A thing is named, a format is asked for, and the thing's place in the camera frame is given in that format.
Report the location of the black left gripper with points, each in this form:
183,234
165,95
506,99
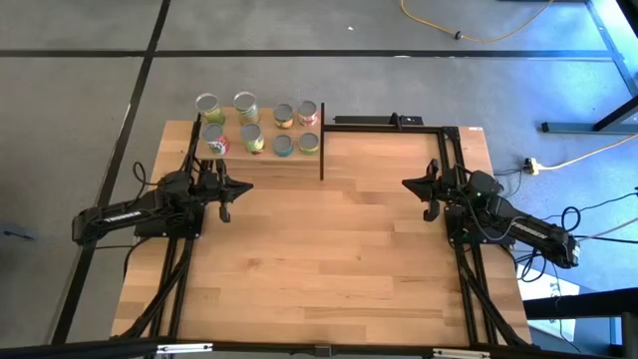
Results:
214,188

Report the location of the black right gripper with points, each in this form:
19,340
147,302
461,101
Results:
442,187

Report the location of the green yellow tall can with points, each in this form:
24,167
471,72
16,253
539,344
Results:
251,133

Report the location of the pink mixed fruit can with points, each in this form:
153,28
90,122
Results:
214,133

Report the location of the teal short can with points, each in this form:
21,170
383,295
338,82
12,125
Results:
282,145

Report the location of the yellow green mushroom short can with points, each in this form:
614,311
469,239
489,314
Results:
308,143

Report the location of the orange short can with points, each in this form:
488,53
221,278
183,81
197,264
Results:
283,114

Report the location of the yellow green carrots can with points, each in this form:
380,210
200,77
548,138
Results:
245,102

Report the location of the green can with orange segments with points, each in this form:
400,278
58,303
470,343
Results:
208,103

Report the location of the pink short can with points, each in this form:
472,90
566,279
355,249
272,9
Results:
307,110

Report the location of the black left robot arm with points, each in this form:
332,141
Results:
119,215

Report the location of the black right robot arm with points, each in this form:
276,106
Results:
538,232

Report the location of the wooden shelf board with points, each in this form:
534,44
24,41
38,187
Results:
235,150

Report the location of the yellow white power strip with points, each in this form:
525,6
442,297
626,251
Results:
531,166

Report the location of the white floor sheet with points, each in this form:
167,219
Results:
538,299

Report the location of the black stand leg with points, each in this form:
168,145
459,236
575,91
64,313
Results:
573,127

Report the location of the black diagonal stand beam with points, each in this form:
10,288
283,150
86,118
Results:
613,50

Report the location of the black aluminium table frame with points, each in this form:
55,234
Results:
423,128

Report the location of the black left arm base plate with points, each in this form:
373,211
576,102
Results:
169,229

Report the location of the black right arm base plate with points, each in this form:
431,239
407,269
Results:
501,240

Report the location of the silver frame bracket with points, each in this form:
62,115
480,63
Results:
184,348
461,353

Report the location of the black rig frame beam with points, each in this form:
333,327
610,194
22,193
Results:
75,349

